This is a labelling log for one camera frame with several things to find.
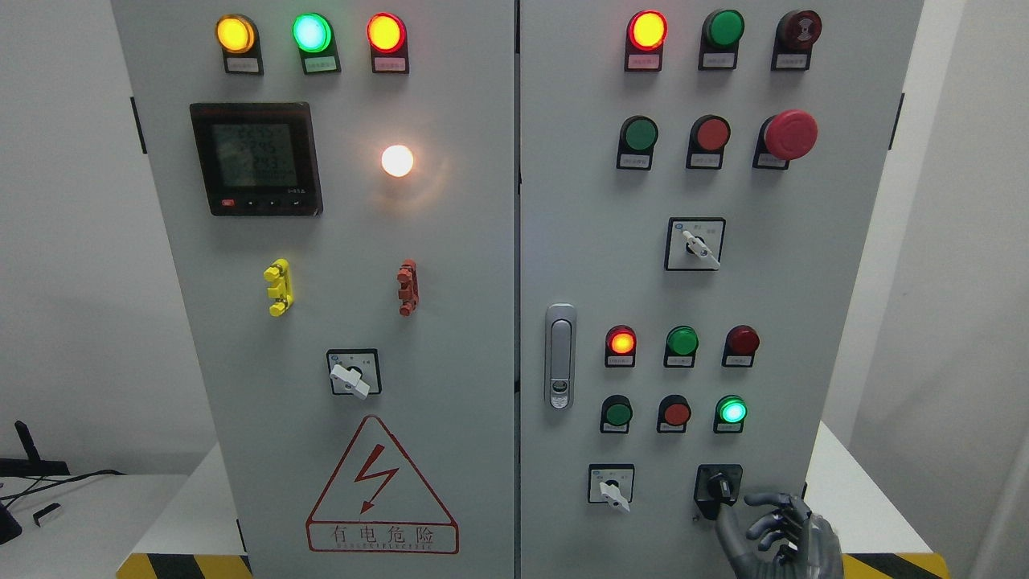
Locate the red push button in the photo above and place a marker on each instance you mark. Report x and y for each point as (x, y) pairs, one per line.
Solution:
(708, 137)
(673, 415)

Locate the red push button upper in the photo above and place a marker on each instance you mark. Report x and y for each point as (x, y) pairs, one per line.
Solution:
(708, 137)

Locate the yellow terminal connector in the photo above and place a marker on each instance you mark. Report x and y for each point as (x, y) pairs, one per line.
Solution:
(280, 287)

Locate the black monitor corner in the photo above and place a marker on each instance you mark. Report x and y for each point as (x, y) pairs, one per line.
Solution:
(10, 529)

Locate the red indicator middle right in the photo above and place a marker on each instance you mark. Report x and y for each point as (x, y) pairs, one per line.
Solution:
(740, 347)

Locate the black rotary knob switch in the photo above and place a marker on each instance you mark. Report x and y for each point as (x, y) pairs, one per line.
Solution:
(716, 485)

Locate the silver door latch handle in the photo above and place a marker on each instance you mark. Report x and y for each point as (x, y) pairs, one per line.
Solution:
(560, 355)

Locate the yellow indicator light top left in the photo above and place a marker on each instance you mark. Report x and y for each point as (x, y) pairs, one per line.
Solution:
(239, 42)

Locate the black antenna device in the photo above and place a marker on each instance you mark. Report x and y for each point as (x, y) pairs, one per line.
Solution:
(33, 464)

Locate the red lit indicator middle left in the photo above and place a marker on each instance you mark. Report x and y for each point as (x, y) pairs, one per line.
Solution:
(620, 347)

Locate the green push button upper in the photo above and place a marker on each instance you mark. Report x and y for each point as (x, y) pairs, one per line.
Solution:
(635, 151)

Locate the small black white adapter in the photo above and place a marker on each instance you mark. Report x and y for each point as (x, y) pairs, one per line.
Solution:
(47, 514)

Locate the green push button lower right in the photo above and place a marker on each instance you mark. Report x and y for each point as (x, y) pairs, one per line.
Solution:
(730, 415)

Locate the red electrical hazard sticker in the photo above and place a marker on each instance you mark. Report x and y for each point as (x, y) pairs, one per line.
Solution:
(378, 501)

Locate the white selector switch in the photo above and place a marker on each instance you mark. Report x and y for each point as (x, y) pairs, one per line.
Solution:
(611, 484)
(694, 244)

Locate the green indicator top right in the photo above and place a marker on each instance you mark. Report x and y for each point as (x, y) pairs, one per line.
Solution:
(719, 41)

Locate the red lit indicator top right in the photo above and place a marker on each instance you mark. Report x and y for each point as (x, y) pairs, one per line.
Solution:
(644, 41)

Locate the green push button lower left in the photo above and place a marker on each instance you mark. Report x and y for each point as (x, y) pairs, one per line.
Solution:
(616, 415)

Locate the red emergency stop mushroom button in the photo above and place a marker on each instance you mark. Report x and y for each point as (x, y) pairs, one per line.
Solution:
(784, 137)

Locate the red push button lower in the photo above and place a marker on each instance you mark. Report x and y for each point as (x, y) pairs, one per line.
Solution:
(673, 415)

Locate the dark red buzzer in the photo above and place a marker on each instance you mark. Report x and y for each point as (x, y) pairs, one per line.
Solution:
(796, 34)

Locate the white selector switch upper right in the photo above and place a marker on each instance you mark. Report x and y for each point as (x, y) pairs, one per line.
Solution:
(694, 244)

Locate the white selector switch lower right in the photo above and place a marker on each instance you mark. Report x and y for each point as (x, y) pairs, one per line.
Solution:
(611, 484)

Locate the green lit indicator light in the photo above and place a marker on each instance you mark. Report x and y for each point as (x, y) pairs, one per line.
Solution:
(315, 40)

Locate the green indicator middle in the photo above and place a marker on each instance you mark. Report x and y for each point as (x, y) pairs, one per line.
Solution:
(682, 343)

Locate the black digital power meter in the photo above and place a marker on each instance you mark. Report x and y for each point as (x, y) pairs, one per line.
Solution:
(258, 158)

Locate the red terminal connector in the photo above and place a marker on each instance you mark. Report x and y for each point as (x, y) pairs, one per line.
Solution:
(408, 287)

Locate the grey electrical control cabinet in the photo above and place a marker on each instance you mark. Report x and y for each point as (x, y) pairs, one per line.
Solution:
(513, 110)

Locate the white glowing lamp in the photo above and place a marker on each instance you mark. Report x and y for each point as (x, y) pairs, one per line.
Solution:
(397, 160)

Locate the white selector switch left door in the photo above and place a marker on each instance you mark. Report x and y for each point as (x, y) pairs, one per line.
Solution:
(354, 372)

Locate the green push button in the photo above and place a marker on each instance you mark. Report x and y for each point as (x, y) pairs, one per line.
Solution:
(730, 415)
(635, 151)
(616, 415)

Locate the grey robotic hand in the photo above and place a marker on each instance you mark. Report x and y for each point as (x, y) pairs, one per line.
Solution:
(788, 542)

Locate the red lit indicator light left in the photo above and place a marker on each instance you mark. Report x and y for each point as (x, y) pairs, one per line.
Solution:
(388, 40)

